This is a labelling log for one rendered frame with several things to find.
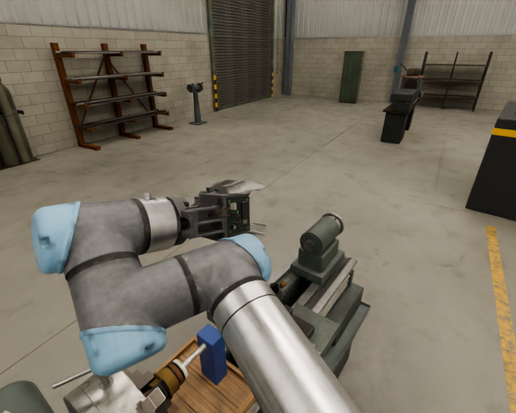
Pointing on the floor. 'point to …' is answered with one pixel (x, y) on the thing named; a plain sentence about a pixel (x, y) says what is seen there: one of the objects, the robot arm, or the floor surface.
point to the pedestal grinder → (196, 102)
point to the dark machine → (508, 164)
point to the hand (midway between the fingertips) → (257, 206)
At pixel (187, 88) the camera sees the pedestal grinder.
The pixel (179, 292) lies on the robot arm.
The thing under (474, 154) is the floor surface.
